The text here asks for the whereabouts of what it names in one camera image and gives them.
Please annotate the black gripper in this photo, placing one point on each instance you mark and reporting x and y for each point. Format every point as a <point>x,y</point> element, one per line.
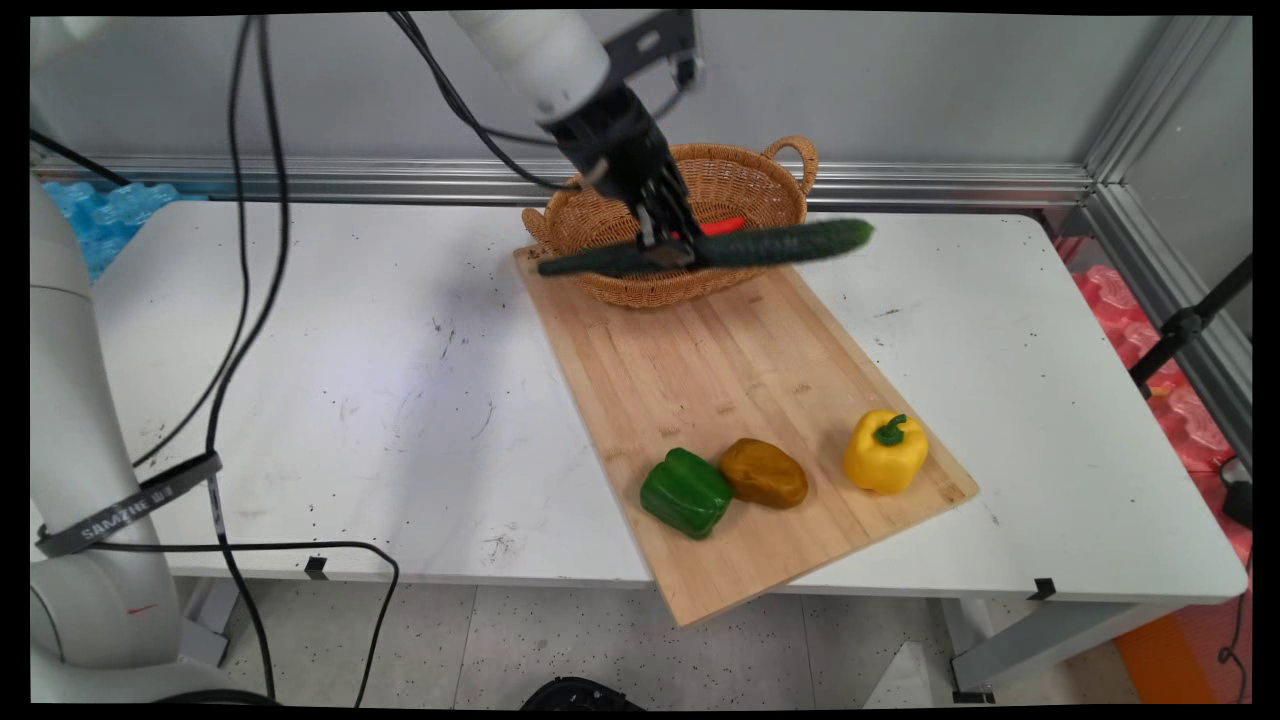
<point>615,145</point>

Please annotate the long dark green cucumber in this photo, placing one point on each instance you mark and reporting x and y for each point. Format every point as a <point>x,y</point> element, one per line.
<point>780,243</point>

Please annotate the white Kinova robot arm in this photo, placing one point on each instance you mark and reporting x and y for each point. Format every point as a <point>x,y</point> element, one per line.
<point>85,400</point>

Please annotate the orange toy carrot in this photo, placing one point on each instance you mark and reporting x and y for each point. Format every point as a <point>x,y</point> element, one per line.
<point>722,226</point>

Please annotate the woven wicker basket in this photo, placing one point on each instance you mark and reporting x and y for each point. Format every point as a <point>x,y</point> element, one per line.
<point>740,180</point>

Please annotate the wooden cutting board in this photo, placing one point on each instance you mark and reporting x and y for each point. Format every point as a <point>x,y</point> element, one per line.
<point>760,440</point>

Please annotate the brown toy potato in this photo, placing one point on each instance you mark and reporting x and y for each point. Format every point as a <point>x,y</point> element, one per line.
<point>764,473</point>

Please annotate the green toy bell pepper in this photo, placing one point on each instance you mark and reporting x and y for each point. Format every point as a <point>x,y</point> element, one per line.
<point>688,492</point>

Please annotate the yellow toy bell pepper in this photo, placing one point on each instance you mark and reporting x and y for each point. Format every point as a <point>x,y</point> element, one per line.
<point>884,455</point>

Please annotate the black round floor object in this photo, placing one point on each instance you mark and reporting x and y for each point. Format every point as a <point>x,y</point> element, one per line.
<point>580,693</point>

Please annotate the black tape marker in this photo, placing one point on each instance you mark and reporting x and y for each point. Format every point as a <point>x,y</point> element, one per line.
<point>1043,589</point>
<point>316,567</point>

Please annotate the black tripod stand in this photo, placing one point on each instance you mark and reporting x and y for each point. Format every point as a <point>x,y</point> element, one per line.
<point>1185,325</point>

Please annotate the red foam mat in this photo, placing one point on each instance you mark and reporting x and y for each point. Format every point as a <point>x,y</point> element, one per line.
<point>1175,400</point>

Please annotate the blue foam mat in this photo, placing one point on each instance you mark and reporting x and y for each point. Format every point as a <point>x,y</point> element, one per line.
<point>110,215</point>

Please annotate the grey table leg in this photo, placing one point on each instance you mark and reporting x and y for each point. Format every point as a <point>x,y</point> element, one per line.
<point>1050,645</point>

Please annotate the black power adapter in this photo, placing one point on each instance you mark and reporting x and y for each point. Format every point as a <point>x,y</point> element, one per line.
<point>1238,495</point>

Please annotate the orange floor mat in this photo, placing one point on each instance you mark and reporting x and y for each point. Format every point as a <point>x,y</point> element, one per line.
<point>1165,655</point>

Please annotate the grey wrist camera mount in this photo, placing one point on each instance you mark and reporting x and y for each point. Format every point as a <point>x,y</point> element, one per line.
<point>650,45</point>

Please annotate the horizontal aluminium frame rail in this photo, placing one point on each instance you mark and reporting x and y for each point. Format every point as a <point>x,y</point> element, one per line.
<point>900,185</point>

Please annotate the upright aluminium frame post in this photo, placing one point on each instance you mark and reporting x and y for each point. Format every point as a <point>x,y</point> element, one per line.
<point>1160,90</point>

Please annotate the slanted aluminium frame rail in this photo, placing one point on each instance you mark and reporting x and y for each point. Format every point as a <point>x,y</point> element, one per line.
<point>1180,290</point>

